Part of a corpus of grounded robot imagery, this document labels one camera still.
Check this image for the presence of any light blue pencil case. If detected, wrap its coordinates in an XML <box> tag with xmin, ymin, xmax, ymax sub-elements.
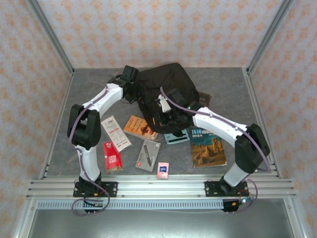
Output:
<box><xmin>163</xmin><ymin>128</ymin><xmax>190</xmax><ymax>145</ymax></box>

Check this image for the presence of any dark brown notebook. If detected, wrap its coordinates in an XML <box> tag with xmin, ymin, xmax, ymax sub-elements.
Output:
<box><xmin>197</xmin><ymin>91</ymin><xmax>211</xmax><ymax>107</ymax></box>

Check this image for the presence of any small orange cover book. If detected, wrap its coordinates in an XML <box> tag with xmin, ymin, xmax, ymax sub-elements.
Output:
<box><xmin>123</xmin><ymin>115</ymin><xmax>159</xmax><ymax>142</ymax></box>

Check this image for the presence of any black fabric backpack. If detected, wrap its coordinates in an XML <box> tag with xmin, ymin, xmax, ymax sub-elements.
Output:
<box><xmin>135</xmin><ymin>62</ymin><xmax>200</xmax><ymax>134</ymax></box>

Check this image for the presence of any grey pen box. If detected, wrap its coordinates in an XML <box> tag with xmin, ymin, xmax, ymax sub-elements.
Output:
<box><xmin>135</xmin><ymin>140</ymin><xmax>161</xmax><ymax>172</ymax></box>

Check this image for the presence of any large softcover geography book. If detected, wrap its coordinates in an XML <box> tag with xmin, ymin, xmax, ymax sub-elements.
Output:
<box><xmin>190</xmin><ymin>127</ymin><xmax>228</xmax><ymax>169</ymax></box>

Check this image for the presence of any small pink card box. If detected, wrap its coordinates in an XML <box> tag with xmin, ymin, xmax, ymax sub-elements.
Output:
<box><xmin>156</xmin><ymin>161</ymin><xmax>170</xmax><ymax>180</ymax></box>

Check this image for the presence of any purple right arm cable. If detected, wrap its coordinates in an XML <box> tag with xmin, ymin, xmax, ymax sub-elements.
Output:
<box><xmin>159</xmin><ymin>86</ymin><xmax>272</xmax><ymax>214</ymax></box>

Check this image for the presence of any aluminium side rail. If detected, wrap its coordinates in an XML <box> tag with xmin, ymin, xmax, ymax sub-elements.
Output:
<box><xmin>39</xmin><ymin>70</ymin><xmax>75</xmax><ymax>179</ymax></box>
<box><xmin>244</xmin><ymin>68</ymin><xmax>282</xmax><ymax>179</ymax></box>

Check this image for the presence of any aluminium cross rail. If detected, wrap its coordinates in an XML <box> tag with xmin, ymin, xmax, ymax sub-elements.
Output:
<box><xmin>26</xmin><ymin>175</ymin><xmax>297</xmax><ymax>199</ymax></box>

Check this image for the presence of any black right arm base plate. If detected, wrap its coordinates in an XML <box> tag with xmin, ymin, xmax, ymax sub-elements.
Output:
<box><xmin>204</xmin><ymin>180</ymin><xmax>249</xmax><ymax>198</ymax></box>

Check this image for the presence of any grey slotted cable duct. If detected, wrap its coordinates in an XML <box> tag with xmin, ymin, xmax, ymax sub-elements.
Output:
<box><xmin>36</xmin><ymin>199</ymin><xmax>225</xmax><ymax>211</ymax></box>

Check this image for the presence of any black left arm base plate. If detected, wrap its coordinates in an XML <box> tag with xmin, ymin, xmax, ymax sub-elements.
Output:
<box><xmin>73</xmin><ymin>181</ymin><xmax>118</xmax><ymax>198</ymax></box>

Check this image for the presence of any aluminium corner post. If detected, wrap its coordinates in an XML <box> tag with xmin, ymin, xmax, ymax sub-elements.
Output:
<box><xmin>246</xmin><ymin>0</ymin><xmax>295</xmax><ymax>75</ymax></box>
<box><xmin>26</xmin><ymin>0</ymin><xmax>75</xmax><ymax>76</ymax></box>

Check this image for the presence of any small circuit board with wires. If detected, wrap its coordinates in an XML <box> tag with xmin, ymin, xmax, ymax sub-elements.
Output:
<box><xmin>84</xmin><ymin>200</ymin><xmax>105</xmax><ymax>208</ymax></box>
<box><xmin>222</xmin><ymin>198</ymin><xmax>253</xmax><ymax>214</ymax></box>

